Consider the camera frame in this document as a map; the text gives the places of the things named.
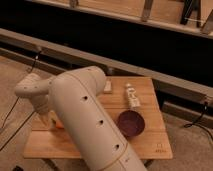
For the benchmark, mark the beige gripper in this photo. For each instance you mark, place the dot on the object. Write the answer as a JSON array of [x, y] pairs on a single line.
[[41, 106]]

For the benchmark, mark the orange pepper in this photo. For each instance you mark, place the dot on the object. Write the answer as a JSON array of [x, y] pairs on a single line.
[[58, 124]]

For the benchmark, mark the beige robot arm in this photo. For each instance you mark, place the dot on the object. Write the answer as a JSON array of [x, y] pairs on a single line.
[[72, 95]]

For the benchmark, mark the dark purple ceramic bowl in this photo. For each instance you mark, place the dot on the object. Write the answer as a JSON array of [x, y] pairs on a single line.
[[130, 123]]

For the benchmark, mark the wooden table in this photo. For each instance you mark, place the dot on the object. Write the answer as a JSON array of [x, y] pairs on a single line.
[[152, 143]]

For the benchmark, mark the small white block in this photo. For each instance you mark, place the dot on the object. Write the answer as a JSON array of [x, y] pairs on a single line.
[[108, 87]]

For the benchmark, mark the white tube bottle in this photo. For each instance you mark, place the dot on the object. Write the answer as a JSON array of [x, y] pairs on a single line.
[[133, 100]]

